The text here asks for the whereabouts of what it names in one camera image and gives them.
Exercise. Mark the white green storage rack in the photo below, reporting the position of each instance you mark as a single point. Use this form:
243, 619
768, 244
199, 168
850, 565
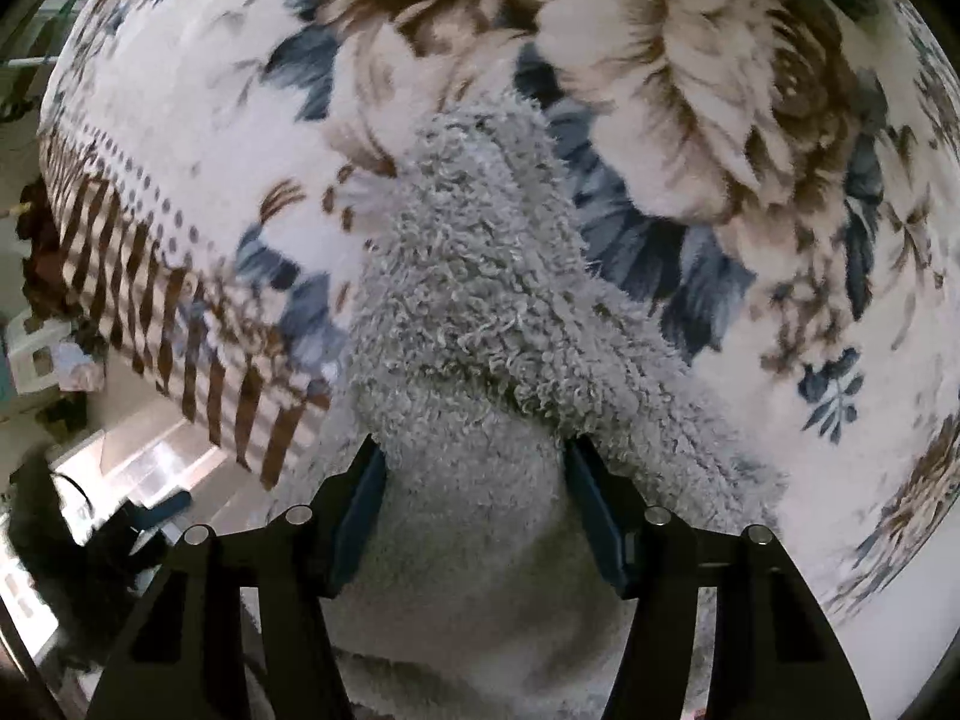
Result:
43, 353

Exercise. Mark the grey fleece pants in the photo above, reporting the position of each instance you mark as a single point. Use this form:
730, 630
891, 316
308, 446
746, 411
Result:
479, 342

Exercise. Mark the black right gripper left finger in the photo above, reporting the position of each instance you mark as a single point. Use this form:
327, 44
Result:
231, 617

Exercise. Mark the floral bed blanket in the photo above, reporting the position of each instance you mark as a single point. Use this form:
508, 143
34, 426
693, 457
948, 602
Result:
774, 181

